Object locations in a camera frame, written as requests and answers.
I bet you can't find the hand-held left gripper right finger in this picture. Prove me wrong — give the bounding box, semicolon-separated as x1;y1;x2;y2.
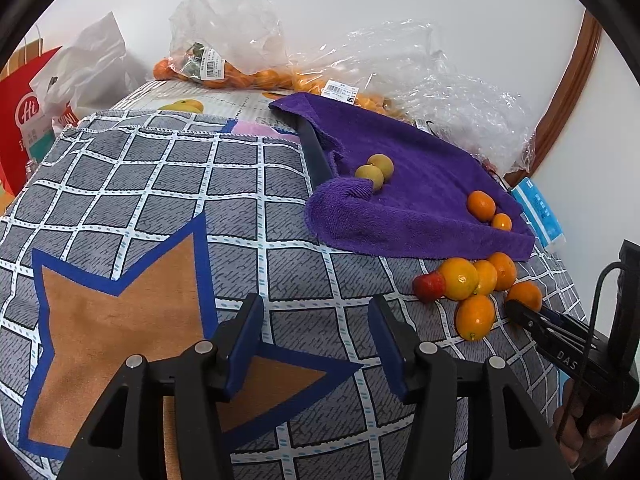
367;294;576;480

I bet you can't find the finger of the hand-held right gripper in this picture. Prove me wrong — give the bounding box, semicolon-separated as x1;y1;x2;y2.
504;299;566;356
537;307;608;341

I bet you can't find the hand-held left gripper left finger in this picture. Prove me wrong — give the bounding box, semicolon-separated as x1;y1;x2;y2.
57;292;266;480

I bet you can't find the small red apple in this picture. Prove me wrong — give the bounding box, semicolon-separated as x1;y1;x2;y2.
412;272;447;303

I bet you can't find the yellow-green round fruit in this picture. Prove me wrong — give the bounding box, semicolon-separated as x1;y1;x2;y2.
355;165;385;192
367;154;395;179

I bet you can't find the purple towel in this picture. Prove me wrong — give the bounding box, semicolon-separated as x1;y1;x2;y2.
268;92;537;263

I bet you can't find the person's right hand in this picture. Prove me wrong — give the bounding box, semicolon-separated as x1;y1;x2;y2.
552;377;626;471

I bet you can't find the blue tissue pack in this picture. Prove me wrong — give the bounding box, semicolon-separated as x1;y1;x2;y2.
510;177;566;248

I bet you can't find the grey checked star blanket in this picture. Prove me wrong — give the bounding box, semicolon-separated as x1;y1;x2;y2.
0;110;586;480

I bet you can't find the labelled clear plastic bag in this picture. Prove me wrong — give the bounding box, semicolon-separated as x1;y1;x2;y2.
220;60;401;116

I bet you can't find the fruit print table cover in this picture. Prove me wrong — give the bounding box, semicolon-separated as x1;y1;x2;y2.
107;80;321;138

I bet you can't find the heap of bagged oranges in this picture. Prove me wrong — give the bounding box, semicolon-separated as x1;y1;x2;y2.
220;67;393;113

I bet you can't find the red paper bag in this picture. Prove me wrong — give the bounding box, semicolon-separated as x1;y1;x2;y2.
0;47;66;196

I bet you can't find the left plastic bag of oranges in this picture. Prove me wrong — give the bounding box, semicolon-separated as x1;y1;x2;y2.
152;0;296;92

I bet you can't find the white plastic bag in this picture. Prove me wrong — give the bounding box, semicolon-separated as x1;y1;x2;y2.
30;12;146;121

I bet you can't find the brown paper bag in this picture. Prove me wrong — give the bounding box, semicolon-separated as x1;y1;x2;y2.
5;30;51;78

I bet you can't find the black cable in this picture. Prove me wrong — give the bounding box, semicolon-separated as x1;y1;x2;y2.
557;262;626;441

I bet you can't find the brown wooden door frame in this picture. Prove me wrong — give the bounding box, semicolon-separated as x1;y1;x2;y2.
502;10;603;176

